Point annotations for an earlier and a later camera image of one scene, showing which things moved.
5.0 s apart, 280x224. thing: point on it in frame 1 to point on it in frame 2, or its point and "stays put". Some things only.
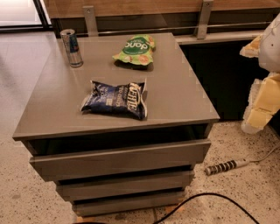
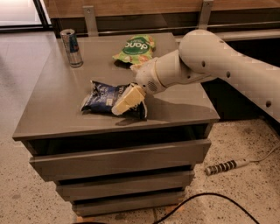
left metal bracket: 90,21 stays put
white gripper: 270,48 to 146,76
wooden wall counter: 161,17 stays put
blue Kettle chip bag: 126,100 stays put
